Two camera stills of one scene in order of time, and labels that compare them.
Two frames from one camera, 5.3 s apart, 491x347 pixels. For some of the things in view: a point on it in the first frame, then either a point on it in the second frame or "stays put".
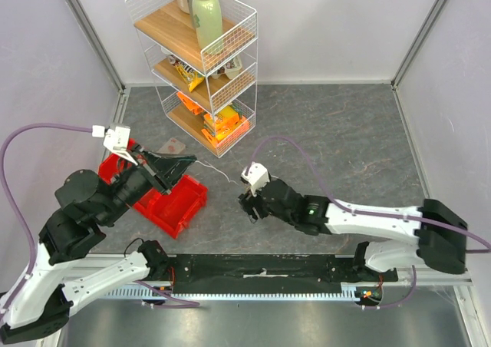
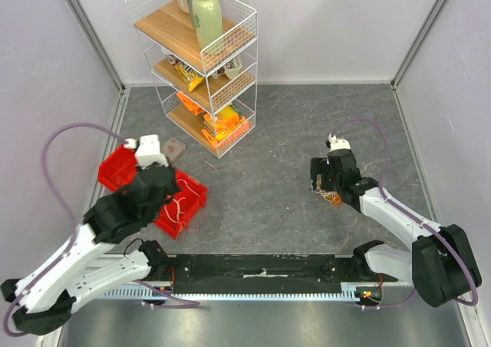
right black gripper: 257,203 → 320,173
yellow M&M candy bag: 191,77 stays put
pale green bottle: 206,11 stays put
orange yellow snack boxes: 224,124 stays put
